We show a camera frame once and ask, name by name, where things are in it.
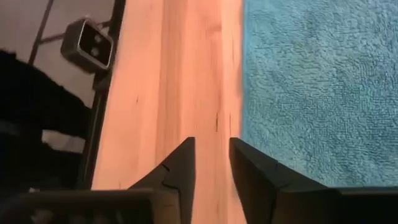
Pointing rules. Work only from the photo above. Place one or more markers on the dark bulky object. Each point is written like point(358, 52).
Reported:
point(31, 109)

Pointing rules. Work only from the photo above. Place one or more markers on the black aluminium table frame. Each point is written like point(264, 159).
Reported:
point(96, 124)

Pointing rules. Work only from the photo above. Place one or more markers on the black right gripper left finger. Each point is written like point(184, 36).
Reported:
point(180, 168)

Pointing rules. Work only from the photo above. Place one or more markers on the grey stereo camera box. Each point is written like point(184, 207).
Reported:
point(88, 46)

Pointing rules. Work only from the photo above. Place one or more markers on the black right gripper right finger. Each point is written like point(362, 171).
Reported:
point(255, 177)

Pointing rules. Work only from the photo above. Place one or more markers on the teal microfiber towel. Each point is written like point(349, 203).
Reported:
point(320, 87)

